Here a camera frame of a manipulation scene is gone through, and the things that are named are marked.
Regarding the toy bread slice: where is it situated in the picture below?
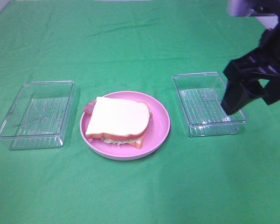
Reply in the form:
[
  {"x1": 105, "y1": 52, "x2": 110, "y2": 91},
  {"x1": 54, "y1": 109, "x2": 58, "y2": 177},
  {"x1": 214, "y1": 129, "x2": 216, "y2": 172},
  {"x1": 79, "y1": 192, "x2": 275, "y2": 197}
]
[
  {"x1": 126, "y1": 135, "x2": 145, "y2": 149},
  {"x1": 85, "y1": 97, "x2": 151, "y2": 140}
]

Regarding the clear plastic box left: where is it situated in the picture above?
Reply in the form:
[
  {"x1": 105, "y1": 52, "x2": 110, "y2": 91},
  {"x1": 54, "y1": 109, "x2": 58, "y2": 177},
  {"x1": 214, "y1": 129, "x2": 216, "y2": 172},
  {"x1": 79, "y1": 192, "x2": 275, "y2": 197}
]
[{"x1": 0, "y1": 81, "x2": 75, "y2": 150}]

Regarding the toy lettuce leaf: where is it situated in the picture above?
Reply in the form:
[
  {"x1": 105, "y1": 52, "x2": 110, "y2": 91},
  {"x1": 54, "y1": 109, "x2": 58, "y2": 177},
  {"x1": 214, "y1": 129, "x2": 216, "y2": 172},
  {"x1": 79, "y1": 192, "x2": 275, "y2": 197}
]
[{"x1": 101, "y1": 138, "x2": 137, "y2": 145}]

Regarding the toy bacon strip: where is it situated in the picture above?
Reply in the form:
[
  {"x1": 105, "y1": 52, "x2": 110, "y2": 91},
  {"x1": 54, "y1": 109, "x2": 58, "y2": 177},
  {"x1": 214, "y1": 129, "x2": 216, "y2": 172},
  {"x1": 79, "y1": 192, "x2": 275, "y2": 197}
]
[{"x1": 83, "y1": 100, "x2": 96, "y2": 116}]

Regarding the clear plastic box right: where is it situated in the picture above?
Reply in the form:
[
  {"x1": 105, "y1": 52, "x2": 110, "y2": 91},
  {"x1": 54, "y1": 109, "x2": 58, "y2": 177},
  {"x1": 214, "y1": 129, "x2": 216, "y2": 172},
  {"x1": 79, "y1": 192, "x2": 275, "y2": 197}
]
[{"x1": 172, "y1": 72, "x2": 247, "y2": 137}]

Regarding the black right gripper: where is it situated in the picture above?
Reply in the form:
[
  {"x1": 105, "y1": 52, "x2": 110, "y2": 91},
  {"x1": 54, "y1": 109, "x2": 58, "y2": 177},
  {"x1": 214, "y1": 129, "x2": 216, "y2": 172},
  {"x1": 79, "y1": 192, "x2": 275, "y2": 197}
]
[{"x1": 221, "y1": 31, "x2": 280, "y2": 115}]

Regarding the green tablecloth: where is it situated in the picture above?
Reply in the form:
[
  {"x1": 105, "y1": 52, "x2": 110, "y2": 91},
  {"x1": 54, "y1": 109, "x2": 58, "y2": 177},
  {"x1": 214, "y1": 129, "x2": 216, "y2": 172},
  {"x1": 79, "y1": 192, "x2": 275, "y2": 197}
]
[{"x1": 0, "y1": 0, "x2": 280, "y2": 224}]

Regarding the clear plastic box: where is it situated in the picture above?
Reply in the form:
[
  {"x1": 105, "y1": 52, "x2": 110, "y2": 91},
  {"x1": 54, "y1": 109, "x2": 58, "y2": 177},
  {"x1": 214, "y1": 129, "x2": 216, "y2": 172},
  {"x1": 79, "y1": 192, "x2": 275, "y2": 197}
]
[
  {"x1": 0, "y1": 81, "x2": 75, "y2": 150},
  {"x1": 172, "y1": 72, "x2": 247, "y2": 137}
]

